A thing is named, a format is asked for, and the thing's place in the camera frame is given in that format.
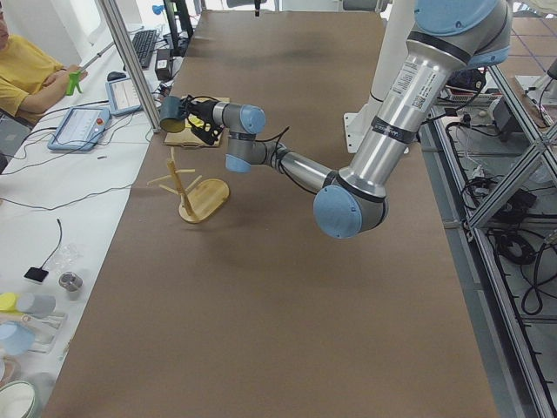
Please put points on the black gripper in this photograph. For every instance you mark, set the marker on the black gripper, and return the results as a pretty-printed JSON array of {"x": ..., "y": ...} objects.
[{"x": 204, "y": 109}]

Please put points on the blue mug with yellow interior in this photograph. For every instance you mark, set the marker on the blue mug with yellow interior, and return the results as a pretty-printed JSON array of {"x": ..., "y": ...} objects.
[{"x": 172, "y": 115}]

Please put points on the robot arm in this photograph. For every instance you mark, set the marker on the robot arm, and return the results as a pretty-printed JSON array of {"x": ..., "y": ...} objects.
[{"x": 442, "y": 37}]

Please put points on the bamboo cup rack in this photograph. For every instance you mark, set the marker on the bamboo cup rack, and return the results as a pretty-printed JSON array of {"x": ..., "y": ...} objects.
[{"x": 200, "y": 199}]

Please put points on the grey cup lying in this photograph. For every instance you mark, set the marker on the grey cup lying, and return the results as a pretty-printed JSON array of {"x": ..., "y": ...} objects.
[{"x": 38, "y": 305}]

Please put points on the yellow cup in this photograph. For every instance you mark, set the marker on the yellow cup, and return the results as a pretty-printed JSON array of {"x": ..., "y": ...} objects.
[{"x": 8, "y": 302}]

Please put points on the light blue cup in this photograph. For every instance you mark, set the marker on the light blue cup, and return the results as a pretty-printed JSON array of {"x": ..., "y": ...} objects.
[{"x": 15, "y": 338}]

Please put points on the black power adapter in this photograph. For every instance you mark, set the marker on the black power adapter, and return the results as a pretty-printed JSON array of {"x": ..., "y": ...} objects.
[{"x": 164, "y": 65}]

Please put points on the black keyboard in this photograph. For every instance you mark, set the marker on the black keyboard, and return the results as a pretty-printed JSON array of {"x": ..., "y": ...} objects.
[{"x": 143, "y": 43}]

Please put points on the wooden cutting board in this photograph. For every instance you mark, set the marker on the wooden cutting board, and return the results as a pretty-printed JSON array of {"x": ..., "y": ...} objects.
[{"x": 186, "y": 137}]

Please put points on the blue teach pendant far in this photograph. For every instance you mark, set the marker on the blue teach pendant far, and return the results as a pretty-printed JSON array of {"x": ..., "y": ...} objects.
[{"x": 122, "y": 97}]

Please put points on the blue teach pendant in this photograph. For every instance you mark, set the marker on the blue teach pendant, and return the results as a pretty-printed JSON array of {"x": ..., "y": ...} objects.
[
  {"x": 122, "y": 97},
  {"x": 80, "y": 129}
]

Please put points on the computer mouse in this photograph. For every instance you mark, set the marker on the computer mouse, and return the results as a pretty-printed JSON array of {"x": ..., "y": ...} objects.
[{"x": 115, "y": 75}]

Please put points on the green clamp tool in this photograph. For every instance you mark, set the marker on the green clamp tool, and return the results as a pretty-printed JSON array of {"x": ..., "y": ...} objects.
[{"x": 74, "y": 83}]

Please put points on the blue teach pendant near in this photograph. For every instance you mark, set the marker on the blue teach pendant near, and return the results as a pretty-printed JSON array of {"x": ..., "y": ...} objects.
[{"x": 80, "y": 129}]

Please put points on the person in yellow shirt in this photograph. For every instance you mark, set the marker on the person in yellow shirt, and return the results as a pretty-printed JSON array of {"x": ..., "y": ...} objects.
[{"x": 31, "y": 80}]

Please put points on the small black square device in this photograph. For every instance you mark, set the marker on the small black square device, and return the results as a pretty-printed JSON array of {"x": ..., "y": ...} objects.
[{"x": 36, "y": 274}]

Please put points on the white bowl green rim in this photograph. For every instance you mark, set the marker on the white bowl green rim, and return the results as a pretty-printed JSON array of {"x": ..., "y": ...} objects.
[{"x": 19, "y": 399}]

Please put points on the aluminium frame post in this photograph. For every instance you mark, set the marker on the aluminium frame post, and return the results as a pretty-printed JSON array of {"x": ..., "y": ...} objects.
[{"x": 120, "y": 36}]

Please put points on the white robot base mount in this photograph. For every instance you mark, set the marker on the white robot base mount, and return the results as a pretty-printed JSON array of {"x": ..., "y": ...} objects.
[{"x": 392, "y": 55}]

